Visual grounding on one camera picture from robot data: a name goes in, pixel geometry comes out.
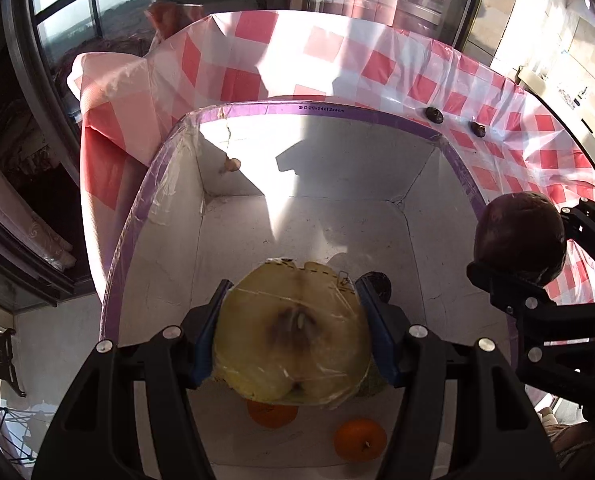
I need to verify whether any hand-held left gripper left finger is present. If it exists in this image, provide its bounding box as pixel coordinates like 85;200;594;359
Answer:
30;279;235;480

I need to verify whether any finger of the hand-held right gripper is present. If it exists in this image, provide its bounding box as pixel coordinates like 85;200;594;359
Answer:
559;198;595;286
466;260;594;392

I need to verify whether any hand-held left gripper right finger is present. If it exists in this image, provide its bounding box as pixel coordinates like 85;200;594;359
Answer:
354;274;562;480

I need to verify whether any dark purple passion fruit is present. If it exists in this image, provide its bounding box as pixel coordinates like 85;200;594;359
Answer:
474;191;567;286

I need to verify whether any plastic-wrapped yellow apple half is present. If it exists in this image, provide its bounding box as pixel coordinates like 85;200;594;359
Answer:
212;258;373;407

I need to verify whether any small orange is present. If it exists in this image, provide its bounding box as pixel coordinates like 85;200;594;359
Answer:
333;418;388;462
247;399;299;429

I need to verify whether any white box with purple rim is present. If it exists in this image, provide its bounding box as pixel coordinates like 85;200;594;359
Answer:
100;100;517;471

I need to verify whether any person's right hand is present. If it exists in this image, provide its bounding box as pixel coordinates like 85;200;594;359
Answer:
537;406;595;468

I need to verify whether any red white checked tablecloth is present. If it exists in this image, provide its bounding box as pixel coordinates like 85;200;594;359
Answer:
67;10;595;311

